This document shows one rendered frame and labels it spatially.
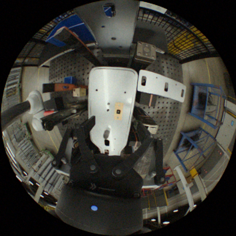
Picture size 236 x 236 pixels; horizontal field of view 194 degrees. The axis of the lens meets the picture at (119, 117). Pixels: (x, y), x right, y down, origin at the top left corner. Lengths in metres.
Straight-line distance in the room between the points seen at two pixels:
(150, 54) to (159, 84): 0.14
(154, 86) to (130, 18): 0.28
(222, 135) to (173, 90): 7.72
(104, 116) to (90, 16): 0.37
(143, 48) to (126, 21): 0.15
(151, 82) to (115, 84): 0.16
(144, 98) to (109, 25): 0.31
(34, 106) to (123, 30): 0.74
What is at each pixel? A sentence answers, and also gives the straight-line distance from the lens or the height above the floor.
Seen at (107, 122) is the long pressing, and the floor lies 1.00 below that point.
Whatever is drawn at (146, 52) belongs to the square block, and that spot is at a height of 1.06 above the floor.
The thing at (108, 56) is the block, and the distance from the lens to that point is 0.36.
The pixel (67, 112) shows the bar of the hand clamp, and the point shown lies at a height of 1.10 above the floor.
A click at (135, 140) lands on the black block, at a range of 0.44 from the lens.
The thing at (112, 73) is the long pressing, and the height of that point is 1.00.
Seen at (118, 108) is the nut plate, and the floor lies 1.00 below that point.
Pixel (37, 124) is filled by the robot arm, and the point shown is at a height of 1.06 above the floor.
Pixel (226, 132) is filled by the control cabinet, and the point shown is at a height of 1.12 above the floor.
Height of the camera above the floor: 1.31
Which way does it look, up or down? 69 degrees down
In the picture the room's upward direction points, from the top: 172 degrees counter-clockwise
